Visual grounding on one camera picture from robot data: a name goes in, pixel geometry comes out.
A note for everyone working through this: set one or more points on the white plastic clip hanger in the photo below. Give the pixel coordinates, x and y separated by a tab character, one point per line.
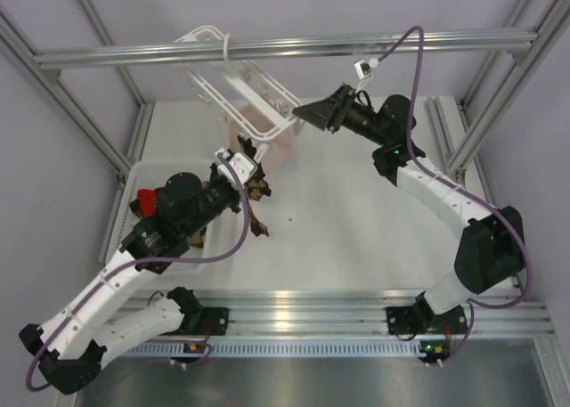
245	78

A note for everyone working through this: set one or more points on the slotted cable duct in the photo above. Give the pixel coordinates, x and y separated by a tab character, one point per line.
294	348

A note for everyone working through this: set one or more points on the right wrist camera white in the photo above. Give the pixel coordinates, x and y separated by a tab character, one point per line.
364	69

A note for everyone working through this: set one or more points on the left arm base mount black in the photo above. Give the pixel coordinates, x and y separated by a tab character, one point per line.
209	321

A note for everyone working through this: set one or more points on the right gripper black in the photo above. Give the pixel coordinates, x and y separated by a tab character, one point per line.
340	105

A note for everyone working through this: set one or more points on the aluminium top crossbar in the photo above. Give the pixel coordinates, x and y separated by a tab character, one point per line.
498	39

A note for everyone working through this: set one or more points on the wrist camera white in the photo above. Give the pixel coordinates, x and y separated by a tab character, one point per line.
364	69
235	166

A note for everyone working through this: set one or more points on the pink sock front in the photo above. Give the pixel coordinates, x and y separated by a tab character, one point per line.
273	147

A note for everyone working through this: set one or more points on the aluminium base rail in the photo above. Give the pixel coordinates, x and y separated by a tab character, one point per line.
353	313

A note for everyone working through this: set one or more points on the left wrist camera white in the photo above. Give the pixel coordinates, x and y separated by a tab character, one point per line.
235	166

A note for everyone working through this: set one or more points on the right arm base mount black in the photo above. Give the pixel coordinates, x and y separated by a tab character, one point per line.
405	321

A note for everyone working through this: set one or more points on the red sock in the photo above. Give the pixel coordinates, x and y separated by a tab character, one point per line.
144	203

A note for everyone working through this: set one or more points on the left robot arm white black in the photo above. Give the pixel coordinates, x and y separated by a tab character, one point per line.
73	347

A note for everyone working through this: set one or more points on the brown white striped sock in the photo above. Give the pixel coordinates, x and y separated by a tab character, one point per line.
197	240

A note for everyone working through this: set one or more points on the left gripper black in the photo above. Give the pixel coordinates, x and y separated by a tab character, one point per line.
215	175

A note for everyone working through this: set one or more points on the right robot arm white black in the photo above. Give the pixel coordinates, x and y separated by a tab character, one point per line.
490	239

